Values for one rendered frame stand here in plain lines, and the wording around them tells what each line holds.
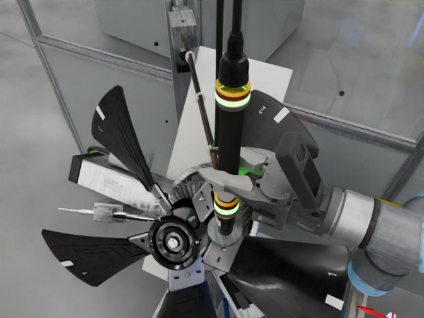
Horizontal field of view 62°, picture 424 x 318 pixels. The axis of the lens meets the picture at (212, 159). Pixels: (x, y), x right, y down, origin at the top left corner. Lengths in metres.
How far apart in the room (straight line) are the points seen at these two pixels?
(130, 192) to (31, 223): 1.53
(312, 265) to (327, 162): 0.78
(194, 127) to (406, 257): 0.64
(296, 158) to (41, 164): 2.38
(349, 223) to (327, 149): 0.96
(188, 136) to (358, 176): 0.79
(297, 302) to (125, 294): 1.41
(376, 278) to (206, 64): 0.66
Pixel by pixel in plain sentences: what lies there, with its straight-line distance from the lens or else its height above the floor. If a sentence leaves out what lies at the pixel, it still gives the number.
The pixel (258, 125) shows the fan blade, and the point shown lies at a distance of 0.74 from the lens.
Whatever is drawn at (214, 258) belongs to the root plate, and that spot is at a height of 1.18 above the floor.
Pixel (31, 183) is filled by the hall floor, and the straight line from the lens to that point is 2.64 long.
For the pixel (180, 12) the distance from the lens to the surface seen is 1.12.
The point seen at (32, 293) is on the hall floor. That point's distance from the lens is 2.23.
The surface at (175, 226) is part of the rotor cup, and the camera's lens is 0.76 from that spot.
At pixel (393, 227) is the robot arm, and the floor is 1.48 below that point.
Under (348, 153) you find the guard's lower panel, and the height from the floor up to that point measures 0.87.
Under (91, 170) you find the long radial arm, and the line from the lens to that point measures 1.04.
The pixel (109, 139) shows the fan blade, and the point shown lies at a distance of 0.89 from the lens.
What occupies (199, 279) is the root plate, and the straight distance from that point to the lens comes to 0.87.
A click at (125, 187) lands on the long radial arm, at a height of 1.12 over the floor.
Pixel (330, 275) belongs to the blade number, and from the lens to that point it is 0.79.
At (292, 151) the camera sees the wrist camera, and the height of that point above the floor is 1.56.
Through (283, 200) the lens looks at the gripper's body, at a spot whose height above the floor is 1.47.
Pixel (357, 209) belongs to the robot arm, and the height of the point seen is 1.48.
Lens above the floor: 1.90
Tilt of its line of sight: 50 degrees down
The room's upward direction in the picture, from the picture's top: straight up
